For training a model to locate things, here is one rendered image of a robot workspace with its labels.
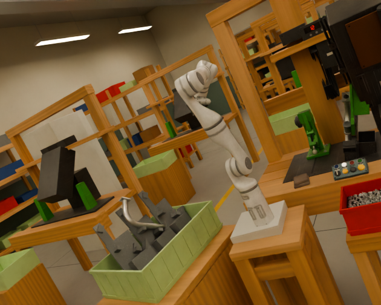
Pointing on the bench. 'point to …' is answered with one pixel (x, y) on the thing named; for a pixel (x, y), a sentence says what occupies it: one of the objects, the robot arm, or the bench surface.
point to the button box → (350, 170)
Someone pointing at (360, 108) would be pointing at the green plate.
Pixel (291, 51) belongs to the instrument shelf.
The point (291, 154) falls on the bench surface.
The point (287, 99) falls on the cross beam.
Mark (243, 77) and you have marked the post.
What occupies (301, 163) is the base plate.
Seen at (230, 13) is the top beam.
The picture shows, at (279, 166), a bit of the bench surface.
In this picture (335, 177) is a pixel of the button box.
